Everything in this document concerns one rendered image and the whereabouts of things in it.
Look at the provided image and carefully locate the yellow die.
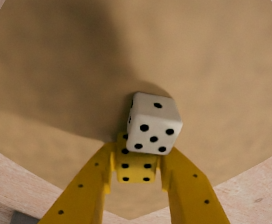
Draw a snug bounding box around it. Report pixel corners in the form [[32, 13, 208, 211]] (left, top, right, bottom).
[[115, 132, 158, 183]]

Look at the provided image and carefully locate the white die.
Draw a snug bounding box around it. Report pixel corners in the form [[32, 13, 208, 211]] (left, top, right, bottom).
[[126, 92, 183, 155]]

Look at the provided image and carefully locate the tan mat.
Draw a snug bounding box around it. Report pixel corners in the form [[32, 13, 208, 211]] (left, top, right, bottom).
[[0, 0, 272, 190]]

